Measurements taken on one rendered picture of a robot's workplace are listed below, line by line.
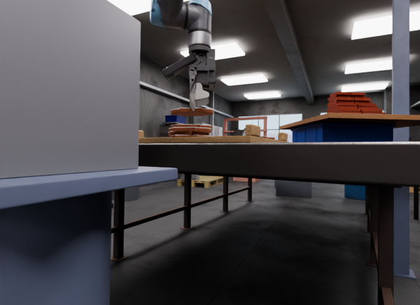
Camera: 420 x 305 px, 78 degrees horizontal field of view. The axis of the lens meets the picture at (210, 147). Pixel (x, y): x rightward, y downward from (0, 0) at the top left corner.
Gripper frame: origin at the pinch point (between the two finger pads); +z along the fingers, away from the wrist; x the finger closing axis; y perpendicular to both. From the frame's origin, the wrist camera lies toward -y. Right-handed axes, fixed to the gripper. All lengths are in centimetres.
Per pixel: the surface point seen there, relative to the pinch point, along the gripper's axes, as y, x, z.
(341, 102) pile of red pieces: 69, 39, -11
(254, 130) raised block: 15.6, -23.6, 7.9
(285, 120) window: 313, 927, -113
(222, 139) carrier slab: 8.5, -22.2, 9.9
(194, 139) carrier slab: 1.7, -18.1, 9.8
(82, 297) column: -11, -49, 32
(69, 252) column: -12, -51, 25
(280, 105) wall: 296, 937, -171
